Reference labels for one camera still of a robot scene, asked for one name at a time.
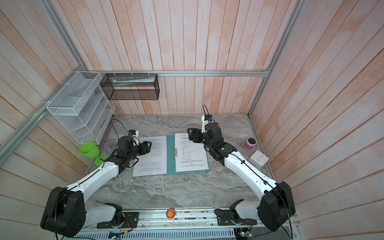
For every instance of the green plastic goblet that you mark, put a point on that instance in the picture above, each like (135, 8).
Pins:
(91, 151)

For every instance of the white wire mesh shelf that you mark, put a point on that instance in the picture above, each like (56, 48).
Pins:
(83, 110)

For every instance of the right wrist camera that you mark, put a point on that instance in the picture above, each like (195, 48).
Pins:
(206, 119)

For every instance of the green file folder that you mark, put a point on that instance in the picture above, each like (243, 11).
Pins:
(171, 163)

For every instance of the printed paper stack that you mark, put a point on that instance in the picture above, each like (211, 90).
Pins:
(191, 157)

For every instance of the metal folder clip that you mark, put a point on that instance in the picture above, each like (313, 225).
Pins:
(175, 153)

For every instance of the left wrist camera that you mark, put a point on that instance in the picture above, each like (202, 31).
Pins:
(134, 134)

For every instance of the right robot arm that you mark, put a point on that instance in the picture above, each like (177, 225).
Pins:
(276, 204)

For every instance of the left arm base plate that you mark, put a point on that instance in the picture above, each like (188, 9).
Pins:
(126, 221)

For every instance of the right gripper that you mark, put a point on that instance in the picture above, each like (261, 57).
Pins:
(195, 132)

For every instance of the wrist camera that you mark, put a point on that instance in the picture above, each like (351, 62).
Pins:
(134, 134)
(206, 119)

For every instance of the pink cylindrical speaker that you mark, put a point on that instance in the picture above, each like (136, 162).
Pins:
(250, 143)

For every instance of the black mesh basket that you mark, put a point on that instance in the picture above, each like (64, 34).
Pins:
(132, 86)

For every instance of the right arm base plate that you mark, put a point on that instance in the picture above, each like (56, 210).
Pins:
(231, 218)

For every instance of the white power socket cube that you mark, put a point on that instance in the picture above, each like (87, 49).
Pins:
(258, 159)

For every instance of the aluminium front rail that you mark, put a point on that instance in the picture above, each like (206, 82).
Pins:
(177, 220)

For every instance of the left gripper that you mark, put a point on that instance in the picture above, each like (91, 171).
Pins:
(145, 149)

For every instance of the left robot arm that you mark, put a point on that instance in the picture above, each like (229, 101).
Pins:
(76, 194)

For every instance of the printed paper sheet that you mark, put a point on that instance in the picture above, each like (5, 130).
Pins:
(155, 162)

